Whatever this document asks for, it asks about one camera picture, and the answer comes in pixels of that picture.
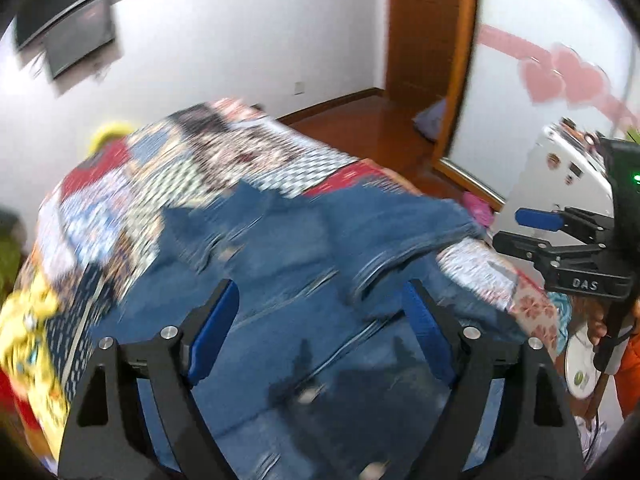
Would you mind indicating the person's right forearm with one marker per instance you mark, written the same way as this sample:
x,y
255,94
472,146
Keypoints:
x,y
631,375

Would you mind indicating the white round device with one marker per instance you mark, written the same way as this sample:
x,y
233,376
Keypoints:
x,y
580,365

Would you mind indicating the white wall socket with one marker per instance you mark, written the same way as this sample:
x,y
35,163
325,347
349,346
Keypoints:
x,y
299,88

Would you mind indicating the pink cloth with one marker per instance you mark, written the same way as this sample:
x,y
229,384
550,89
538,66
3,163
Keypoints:
x,y
479,208

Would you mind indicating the purple pillow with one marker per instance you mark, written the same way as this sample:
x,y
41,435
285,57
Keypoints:
x,y
431,120

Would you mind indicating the white appliance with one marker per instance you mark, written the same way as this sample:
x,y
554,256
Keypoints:
x,y
550,180

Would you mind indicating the wooden wardrobe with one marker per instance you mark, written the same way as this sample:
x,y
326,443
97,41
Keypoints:
x,y
425,25

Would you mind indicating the small black wall screen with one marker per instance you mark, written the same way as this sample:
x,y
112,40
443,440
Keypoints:
x,y
80,35

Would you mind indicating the patchwork bedspread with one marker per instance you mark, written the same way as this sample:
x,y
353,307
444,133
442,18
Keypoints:
x,y
225,150

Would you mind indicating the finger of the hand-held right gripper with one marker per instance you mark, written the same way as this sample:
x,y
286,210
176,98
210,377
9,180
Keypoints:
x,y
537,217
520,246

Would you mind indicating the person's right hand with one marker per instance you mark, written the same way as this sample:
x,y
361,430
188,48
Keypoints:
x,y
599,331

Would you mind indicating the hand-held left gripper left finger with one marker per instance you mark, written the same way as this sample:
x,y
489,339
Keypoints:
x,y
215,332

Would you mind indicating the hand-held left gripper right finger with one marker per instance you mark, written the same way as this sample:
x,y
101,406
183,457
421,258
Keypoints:
x,y
425,327

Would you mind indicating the blue denim jeans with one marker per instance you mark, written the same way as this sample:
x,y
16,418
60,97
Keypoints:
x,y
300,270

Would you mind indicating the yellow curved cushion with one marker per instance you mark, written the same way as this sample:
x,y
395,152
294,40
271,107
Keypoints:
x,y
112,132

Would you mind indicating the green covered cabinet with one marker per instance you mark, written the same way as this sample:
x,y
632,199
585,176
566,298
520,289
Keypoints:
x,y
7,260

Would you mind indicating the yellow cartoon blanket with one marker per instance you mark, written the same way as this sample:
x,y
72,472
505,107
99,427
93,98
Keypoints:
x,y
30,320

